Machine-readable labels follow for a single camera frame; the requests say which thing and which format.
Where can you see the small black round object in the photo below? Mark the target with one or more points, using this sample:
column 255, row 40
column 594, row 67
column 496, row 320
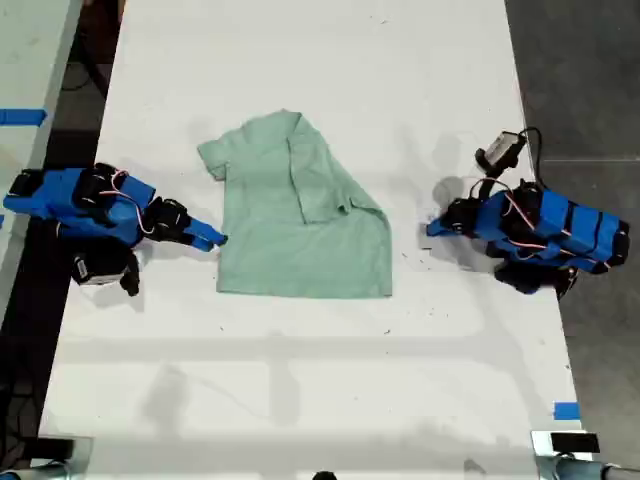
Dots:
column 324, row 475

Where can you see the pale green T-shirt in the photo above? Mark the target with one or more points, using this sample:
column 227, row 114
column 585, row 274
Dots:
column 305, row 240

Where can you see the short blue tape strip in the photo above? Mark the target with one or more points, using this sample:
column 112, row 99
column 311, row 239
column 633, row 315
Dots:
column 567, row 411

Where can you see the grey metal pipe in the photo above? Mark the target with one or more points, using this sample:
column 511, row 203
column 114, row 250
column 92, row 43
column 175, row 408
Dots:
column 585, row 469
column 35, row 472

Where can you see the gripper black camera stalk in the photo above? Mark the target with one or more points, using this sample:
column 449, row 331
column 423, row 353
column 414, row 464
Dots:
column 492, row 175
column 131, row 277

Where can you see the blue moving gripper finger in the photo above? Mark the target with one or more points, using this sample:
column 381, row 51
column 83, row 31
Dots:
column 202, row 244
column 440, row 231

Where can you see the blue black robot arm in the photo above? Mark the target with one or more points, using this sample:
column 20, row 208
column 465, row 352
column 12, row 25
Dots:
column 50, row 196
column 575, row 225

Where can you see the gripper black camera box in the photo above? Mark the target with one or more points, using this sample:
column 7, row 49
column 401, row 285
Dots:
column 504, row 146
column 97, row 270

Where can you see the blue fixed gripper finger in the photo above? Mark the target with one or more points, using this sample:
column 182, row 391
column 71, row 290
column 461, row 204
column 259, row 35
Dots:
column 443, row 221
column 207, row 231

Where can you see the long blue tape strip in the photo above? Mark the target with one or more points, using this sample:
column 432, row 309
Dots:
column 22, row 116

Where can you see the black box on metal bracket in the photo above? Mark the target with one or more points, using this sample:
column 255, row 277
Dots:
column 575, row 442
column 57, row 446

